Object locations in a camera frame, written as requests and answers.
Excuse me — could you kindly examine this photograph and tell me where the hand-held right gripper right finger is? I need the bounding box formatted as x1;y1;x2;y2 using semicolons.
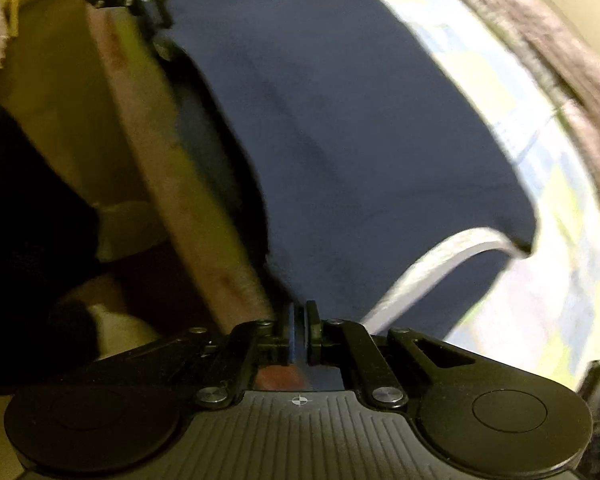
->
304;301;487;409

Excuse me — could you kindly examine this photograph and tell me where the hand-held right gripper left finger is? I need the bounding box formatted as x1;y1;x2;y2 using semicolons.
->
130;303;299;409

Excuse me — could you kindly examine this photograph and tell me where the navy blue garment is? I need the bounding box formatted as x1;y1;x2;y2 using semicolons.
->
154;0;539;356

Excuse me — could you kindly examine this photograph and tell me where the brown bed base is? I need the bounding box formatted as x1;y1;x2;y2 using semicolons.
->
84;9;277;337

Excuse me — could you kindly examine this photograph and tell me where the white slipper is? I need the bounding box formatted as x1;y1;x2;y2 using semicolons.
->
86;304;162;357

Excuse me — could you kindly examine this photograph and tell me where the checkered bed sheet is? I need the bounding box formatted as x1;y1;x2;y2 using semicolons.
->
170;0;600;377

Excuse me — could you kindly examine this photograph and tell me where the person's dark pants leg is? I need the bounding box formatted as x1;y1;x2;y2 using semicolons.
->
0;95;108;397

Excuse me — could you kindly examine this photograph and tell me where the pink-grey blanket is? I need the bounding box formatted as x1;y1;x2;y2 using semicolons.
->
414;0;600;241

